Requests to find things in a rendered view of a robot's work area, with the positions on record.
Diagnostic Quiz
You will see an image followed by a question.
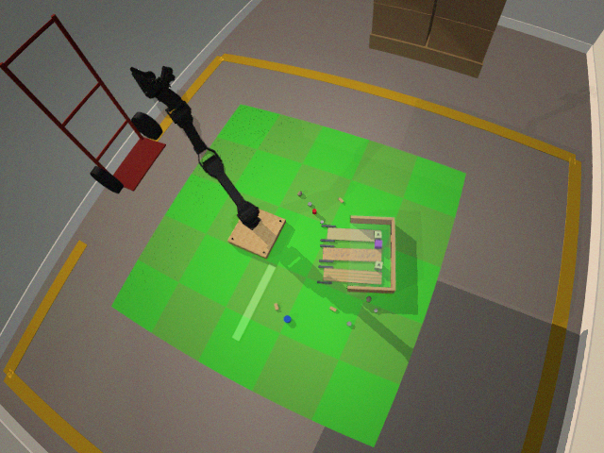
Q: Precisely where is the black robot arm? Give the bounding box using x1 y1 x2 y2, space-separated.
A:
157 66 260 230

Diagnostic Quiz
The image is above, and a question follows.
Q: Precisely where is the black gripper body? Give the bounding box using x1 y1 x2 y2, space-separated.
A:
145 71 171 102

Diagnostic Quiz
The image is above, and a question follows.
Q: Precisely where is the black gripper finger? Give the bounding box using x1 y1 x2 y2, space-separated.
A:
132 72 156 93
130 67 151 77

